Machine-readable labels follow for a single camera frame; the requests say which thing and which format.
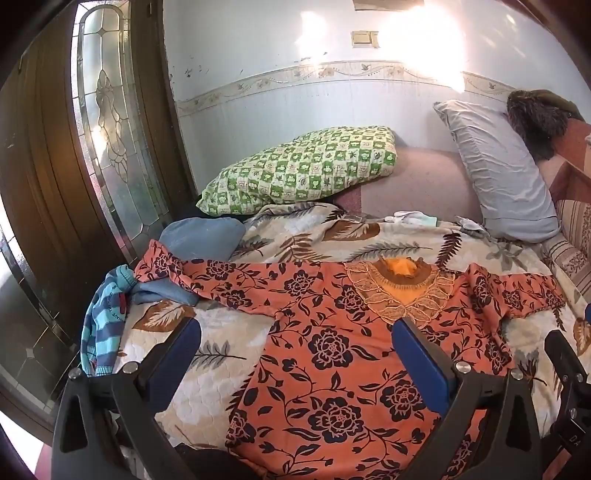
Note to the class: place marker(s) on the grey pillow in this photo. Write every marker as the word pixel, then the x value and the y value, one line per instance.
pixel 498 175

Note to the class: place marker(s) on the striped beige cushion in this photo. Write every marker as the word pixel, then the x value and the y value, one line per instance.
pixel 575 244

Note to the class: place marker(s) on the pink pillow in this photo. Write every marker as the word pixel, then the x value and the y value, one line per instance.
pixel 415 180

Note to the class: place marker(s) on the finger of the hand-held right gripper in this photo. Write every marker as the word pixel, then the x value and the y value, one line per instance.
pixel 565 362

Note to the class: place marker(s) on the light blue cloth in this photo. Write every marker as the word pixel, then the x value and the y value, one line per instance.
pixel 198 235

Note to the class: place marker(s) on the leaf print blanket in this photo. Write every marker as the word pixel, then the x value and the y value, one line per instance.
pixel 295 240

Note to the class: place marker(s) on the green checkered pillow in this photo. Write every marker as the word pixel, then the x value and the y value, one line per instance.
pixel 304 166

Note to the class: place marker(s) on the white socks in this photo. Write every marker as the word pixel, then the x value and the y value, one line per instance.
pixel 411 218

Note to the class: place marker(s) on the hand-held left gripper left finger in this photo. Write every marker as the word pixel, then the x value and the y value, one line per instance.
pixel 183 344

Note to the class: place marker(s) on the small grey cloth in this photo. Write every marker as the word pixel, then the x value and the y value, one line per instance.
pixel 470 224

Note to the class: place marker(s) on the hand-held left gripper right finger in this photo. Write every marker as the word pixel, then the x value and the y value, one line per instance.
pixel 420 364

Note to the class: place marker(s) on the light switch plate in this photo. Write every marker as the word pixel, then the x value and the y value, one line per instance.
pixel 364 38

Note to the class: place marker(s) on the wooden headboard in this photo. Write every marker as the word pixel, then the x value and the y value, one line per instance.
pixel 572 161

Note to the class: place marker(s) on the wooden door with stained glass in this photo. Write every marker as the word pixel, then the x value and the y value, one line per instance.
pixel 46 184

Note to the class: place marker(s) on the blue striped sweater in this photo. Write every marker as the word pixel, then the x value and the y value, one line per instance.
pixel 104 314

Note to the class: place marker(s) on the orange floral blouse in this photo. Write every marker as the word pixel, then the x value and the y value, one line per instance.
pixel 323 323

